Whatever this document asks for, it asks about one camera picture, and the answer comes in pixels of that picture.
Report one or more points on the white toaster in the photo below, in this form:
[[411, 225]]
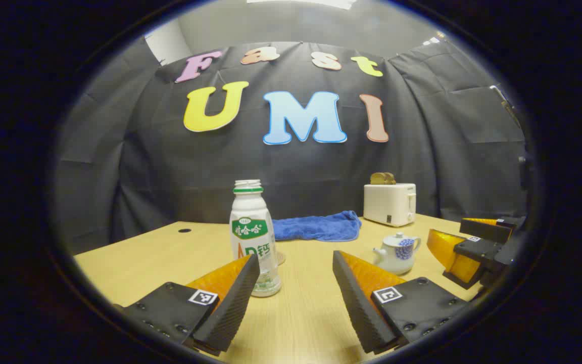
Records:
[[387, 205]]

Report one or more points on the white blue pattern teacup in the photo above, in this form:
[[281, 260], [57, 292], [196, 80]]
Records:
[[397, 260]]

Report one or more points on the blue towel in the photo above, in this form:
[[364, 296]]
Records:
[[316, 227]]

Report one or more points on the white teacup lid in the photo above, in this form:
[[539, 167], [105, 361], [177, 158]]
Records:
[[398, 239]]

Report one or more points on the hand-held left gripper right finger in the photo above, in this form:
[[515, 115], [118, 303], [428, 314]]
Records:
[[356, 303]]

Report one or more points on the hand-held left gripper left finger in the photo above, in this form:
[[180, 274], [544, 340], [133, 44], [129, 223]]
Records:
[[238, 303]]

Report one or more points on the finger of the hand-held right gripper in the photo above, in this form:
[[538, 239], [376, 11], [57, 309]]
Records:
[[478, 250], [488, 230]]

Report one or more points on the brown toast slice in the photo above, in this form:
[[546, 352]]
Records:
[[391, 175], [379, 179]]

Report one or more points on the black backdrop cloth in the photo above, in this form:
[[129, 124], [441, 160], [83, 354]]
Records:
[[170, 167]]

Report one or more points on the white green label water bottle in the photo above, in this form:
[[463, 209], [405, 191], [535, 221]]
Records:
[[250, 212]]

